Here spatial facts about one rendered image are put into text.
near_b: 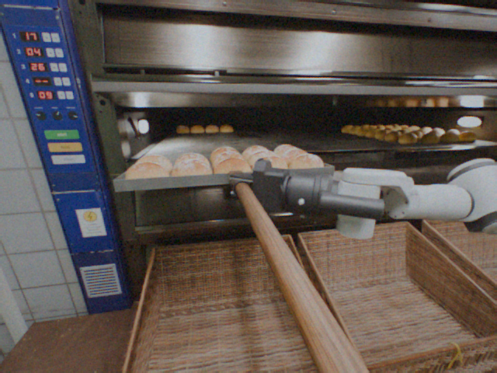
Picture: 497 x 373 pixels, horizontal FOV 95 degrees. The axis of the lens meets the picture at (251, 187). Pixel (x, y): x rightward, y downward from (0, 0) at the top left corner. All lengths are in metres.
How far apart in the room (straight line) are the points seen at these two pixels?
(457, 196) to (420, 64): 0.69
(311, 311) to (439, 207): 0.38
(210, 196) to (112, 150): 0.36
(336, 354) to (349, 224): 0.28
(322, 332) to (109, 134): 0.83
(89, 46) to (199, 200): 0.57
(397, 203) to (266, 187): 0.25
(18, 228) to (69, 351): 0.45
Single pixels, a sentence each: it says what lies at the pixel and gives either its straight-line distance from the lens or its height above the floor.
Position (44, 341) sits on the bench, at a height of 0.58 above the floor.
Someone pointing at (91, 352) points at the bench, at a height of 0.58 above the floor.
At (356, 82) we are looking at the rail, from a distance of 0.83.
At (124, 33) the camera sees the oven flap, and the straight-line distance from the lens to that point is 0.90.
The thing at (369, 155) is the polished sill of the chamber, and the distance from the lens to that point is 1.08.
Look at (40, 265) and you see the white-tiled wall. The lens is 1.18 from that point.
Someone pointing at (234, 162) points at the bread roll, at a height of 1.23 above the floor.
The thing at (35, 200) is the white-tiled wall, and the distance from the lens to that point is 1.06.
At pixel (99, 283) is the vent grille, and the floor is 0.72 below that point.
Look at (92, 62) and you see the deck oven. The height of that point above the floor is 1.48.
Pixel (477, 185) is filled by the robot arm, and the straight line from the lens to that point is 0.60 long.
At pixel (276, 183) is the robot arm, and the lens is 0.45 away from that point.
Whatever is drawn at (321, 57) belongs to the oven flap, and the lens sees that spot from 0.93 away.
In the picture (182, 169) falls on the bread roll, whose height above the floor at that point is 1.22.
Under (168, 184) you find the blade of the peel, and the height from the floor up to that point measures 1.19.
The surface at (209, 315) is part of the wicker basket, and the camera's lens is 1.04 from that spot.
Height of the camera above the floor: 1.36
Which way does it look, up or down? 19 degrees down
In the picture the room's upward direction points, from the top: straight up
